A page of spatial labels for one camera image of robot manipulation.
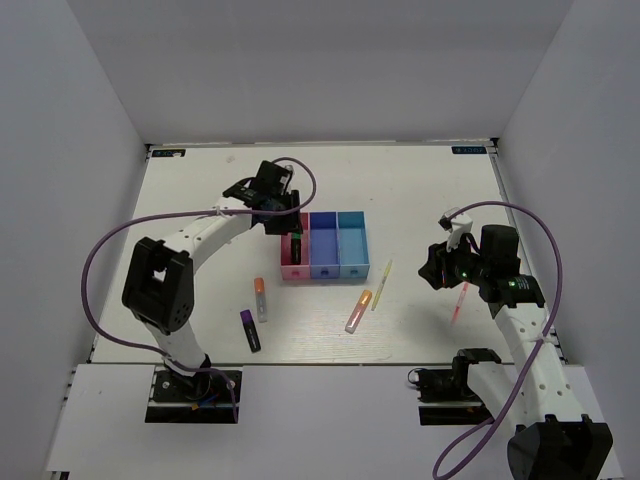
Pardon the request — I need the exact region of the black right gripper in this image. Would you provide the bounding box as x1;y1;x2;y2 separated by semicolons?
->
418;231;490;290

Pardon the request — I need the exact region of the green cap black highlighter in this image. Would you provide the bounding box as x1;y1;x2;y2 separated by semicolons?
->
290;233;302;265

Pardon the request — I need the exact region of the orange cap white highlighter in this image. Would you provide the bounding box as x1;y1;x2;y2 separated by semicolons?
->
254;277;268;323

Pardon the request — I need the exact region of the purple cap black highlighter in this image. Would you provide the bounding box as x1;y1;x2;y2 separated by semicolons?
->
240;309;261;353

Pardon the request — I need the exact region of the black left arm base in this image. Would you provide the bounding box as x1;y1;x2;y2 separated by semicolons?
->
145;369;242;424

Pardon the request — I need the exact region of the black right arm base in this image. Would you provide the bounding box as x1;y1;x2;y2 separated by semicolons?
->
407;348;502;426

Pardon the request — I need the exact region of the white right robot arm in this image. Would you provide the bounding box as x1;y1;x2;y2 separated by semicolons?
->
415;225;613;479

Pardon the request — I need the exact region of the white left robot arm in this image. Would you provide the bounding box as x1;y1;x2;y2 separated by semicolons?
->
122;157;302;399

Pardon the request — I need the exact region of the thin pink pen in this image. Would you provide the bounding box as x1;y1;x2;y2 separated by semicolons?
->
451;282;470;325

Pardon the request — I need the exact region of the thin yellow pen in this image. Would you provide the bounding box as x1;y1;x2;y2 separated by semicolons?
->
371;259;393;311

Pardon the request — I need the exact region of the pink storage bin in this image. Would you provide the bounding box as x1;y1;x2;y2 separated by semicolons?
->
280;212;311;281

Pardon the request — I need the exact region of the dark blue storage bin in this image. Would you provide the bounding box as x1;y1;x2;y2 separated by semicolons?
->
309;212;340;280

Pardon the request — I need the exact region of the light blue storage bin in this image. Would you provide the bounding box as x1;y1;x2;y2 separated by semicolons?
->
337;211;370;280

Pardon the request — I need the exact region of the orange cap pink highlighter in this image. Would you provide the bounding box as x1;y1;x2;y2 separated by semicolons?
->
345;290;372;334

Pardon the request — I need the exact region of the blue label right corner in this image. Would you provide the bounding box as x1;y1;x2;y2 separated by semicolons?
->
451;145;487;155

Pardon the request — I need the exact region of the blue label corner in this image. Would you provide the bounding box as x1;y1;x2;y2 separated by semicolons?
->
451;145;487;155
151;149;186;158

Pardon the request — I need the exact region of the blue label left corner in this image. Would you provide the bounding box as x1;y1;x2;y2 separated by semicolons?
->
151;149;186;158

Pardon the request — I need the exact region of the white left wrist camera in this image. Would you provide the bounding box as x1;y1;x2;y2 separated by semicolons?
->
282;165;294;193

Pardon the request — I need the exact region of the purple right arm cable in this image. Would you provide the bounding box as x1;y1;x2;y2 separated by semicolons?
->
431;200;561;479

